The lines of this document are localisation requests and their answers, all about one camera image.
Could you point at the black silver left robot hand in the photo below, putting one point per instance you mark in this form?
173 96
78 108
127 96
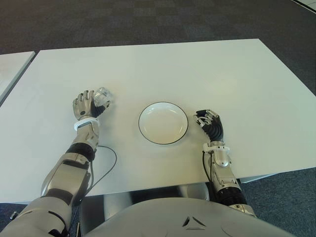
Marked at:
82 108

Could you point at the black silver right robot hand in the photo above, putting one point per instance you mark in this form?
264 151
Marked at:
214 128

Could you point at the clear water bottle blue cap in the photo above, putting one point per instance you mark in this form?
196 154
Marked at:
103 95

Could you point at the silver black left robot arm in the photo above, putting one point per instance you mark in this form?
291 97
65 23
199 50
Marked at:
66 175

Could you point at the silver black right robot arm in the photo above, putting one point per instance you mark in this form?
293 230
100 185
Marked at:
224 172

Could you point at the white plate black rim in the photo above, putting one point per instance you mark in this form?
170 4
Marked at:
163 126

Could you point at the white side table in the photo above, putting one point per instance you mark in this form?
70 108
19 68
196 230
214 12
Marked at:
12 69

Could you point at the grey robot torso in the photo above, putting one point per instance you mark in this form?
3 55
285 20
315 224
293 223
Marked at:
172 217

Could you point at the black stand with bolts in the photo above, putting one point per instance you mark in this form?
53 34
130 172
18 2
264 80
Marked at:
13 215

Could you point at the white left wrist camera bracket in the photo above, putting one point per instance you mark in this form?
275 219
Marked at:
85 122

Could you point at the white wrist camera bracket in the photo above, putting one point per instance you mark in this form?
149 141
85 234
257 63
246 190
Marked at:
85 122
217 148

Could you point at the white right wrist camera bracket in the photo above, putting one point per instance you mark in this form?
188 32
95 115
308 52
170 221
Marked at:
217 148

